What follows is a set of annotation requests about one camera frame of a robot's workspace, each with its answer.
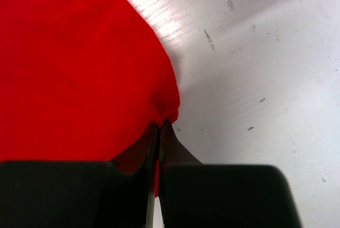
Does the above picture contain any red t-shirt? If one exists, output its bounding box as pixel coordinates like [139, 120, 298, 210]
[0, 0, 182, 198]

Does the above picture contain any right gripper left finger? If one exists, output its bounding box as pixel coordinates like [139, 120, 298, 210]
[1, 124, 159, 227]

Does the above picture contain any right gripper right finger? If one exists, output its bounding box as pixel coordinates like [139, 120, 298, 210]
[159, 121, 301, 227]

